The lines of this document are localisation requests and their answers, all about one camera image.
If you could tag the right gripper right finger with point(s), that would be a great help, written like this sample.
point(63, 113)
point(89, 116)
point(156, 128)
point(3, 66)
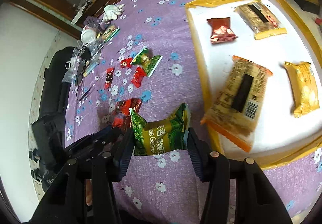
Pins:
point(256, 199)

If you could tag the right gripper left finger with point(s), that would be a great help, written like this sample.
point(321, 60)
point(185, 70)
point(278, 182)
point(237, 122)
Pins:
point(82, 192)

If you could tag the red black candy packet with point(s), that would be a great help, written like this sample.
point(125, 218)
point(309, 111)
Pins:
point(109, 77)

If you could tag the beige cracker pack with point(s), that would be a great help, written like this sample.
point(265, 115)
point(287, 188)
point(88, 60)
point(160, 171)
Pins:
point(260, 19)
point(236, 110)

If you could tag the green pea snack packet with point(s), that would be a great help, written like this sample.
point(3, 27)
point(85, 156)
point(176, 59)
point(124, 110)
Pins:
point(141, 57)

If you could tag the yellow cake packet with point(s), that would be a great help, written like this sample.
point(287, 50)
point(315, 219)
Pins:
point(304, 87)

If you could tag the dark red foil packet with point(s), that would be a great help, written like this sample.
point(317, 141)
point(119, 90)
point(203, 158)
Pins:
point(221, 31)

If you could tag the red black chocolate wrapper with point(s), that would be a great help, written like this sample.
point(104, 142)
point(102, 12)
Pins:
point(121, 116)

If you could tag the black backpack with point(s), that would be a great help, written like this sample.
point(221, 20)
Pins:
point(49, 129)

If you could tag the eyeglasses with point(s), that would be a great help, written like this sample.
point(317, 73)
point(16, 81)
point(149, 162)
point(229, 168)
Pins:
point(81, 93)

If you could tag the red candy lower right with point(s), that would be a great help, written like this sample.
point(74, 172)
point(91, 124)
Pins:
point(138, 76)

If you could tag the blue yellow tube package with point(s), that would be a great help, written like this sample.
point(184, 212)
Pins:
point(90, 67)

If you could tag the red candy with white text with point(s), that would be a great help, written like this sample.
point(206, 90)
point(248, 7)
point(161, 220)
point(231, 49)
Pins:
point(126, 63)

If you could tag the purple floral tablecloth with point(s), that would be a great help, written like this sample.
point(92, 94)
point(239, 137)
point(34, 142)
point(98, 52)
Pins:
point(161, 188)

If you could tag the clear plastic container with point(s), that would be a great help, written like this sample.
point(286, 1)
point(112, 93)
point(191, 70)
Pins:
point(88, 50)

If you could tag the white round jar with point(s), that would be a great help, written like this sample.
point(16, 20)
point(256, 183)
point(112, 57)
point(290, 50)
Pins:
point(88, 34)

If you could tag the green biscuit package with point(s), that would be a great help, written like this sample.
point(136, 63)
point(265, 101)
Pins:
point(108, 33)

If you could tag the purple plastic spatula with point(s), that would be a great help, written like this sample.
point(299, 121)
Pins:
point(92, 22)

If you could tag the yellow cardboard tray box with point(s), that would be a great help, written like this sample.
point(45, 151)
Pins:
point(247, 51)

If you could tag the white plush toy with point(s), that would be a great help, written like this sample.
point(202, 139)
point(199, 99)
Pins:
point(112, 12)

